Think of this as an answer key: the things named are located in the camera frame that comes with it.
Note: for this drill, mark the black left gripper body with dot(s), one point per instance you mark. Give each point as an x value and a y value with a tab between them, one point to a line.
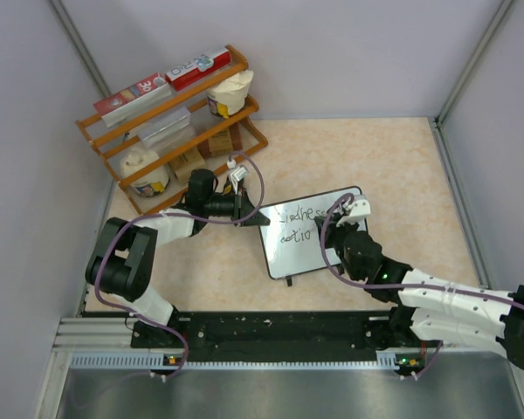
224	205

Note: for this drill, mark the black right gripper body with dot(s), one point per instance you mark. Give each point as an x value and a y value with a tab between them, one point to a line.
340	242

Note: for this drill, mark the black yellow drink can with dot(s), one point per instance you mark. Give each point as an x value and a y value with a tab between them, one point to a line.
230	186

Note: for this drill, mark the black framed whiteboard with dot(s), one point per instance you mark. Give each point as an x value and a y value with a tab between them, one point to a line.
291	241

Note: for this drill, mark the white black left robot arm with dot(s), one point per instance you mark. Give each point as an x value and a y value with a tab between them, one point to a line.
122	261

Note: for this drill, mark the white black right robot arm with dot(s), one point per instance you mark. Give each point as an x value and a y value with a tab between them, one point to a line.
426	308

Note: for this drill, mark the orange wooden shelf rack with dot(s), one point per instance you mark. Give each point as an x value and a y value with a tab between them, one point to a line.
112	143

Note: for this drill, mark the clear plastic box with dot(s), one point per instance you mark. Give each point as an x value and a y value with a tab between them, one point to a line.
164	126

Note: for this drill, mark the white paper bag right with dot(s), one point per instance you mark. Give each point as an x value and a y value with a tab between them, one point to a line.
228	97

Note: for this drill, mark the red white foil box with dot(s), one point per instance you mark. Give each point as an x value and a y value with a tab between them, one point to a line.
200	67

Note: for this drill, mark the red grey wrap box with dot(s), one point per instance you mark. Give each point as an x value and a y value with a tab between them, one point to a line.
125	103

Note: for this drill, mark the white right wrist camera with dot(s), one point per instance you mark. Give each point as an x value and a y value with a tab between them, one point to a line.
355	211

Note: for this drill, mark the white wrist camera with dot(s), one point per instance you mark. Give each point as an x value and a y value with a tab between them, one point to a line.
236	173
355	211

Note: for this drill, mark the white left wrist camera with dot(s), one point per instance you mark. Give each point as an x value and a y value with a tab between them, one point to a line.
236	173

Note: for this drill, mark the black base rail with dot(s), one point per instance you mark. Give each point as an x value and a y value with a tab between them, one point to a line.
289	336

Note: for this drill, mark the aluminium frame rail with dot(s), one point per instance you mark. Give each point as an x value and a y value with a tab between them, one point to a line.
93	334

